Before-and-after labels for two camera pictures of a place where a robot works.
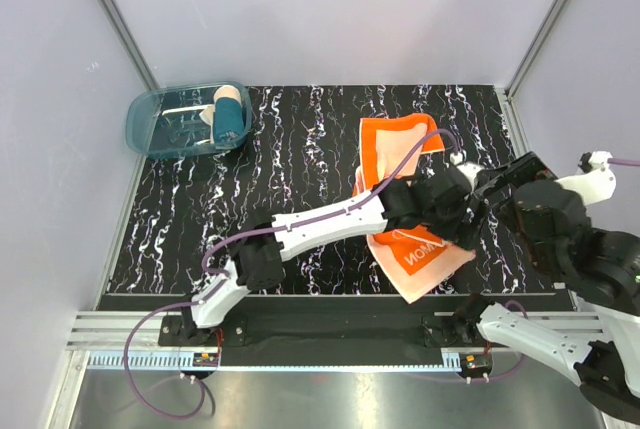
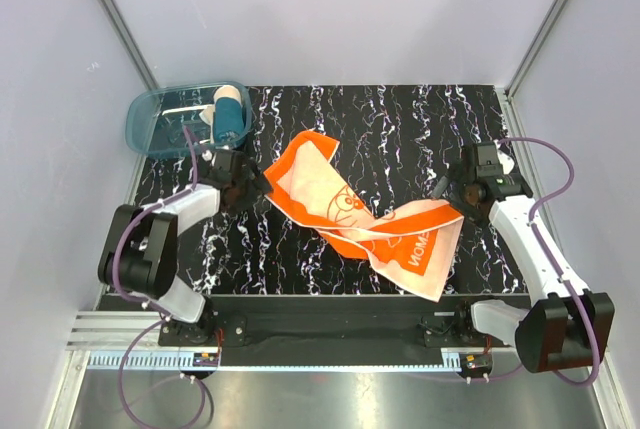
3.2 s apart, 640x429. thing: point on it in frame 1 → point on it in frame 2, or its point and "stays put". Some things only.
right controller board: [475, 364] stays put
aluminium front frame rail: [109, 330] stays put
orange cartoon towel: [388, 147] → [414, 243]
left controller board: [202, 359] stays put
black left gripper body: [445, 223] → [246, 192]
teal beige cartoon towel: [226, 116] stays put
